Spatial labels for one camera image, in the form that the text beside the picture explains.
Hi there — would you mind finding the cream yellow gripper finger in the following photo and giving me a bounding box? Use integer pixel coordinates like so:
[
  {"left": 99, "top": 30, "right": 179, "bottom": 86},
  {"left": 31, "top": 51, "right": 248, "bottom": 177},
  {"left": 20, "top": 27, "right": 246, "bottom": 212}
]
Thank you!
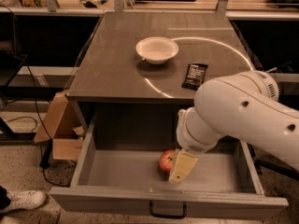
[{"left": 169, "top": 149, "right": 198, "bottom": 184}]

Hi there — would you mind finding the red apple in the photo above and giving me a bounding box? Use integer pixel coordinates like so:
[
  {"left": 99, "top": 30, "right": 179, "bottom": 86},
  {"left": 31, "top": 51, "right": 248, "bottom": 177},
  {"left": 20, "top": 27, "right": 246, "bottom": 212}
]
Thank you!
[{"left": 159, "top": 149, "right": 175, "bottom": 173}]

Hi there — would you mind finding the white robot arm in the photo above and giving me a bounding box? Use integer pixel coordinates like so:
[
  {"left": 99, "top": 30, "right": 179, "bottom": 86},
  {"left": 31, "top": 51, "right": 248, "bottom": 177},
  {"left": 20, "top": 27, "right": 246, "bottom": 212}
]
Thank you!
[{"left": 169, "top": 71, "right": 299, "bottom": 184}]

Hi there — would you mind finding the grey open drawer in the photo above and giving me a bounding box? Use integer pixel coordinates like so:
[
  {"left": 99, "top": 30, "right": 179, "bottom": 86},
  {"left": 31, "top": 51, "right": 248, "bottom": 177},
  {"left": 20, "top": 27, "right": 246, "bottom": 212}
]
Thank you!
[{"left": 50, "top": 105, "right": 288, "bottom": 220}]

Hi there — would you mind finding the grey counter cabinet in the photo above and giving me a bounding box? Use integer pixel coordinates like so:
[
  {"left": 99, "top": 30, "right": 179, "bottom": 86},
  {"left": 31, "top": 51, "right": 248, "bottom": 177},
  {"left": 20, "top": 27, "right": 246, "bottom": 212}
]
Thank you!
[{"left": 67, "top": 11, "right": 254, "bottom": 127}]

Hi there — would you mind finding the black snack bar wrapper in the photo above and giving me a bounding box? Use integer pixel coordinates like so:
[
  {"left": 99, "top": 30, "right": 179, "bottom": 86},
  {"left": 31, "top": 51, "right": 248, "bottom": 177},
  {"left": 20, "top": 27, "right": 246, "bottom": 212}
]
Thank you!
[{"left": 181, "top": 63, "right": 208, "bottom": 91}]

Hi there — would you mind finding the white bowl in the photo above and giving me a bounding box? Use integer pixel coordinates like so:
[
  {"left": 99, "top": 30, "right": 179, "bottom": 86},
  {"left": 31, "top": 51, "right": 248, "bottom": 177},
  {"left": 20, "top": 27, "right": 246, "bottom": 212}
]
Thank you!
[{"left": 135, "top": 36, "right": 178, "bottom": 64}]

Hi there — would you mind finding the brown cardboard box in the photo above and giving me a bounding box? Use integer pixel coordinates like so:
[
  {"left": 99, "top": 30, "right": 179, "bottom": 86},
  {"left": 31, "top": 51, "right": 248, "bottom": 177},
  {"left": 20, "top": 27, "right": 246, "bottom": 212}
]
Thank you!
[{"left": 34, "top": 91, "right": 85, "bottom": 161}]

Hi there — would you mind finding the white sneaker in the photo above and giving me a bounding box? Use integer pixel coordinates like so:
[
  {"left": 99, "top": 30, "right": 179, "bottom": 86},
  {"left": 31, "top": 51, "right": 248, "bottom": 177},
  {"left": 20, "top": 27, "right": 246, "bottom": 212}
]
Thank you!
[{"left": 0, "top": 190, "right": 47, "bottom": 214}]

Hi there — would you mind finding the black drawer handle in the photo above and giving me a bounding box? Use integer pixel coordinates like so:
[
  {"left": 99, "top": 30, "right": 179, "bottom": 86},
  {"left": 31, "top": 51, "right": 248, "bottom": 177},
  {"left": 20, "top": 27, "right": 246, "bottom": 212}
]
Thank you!
[{"left": 149, "top": 202, "right": 188, "bottom": 219}]

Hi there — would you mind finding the black floor cable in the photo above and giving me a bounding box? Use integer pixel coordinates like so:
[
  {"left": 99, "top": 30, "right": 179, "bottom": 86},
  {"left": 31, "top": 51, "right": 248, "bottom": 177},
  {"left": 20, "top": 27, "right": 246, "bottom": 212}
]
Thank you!
[{"left": 0, "top": 3, "right": 74, "bottom": 188}]

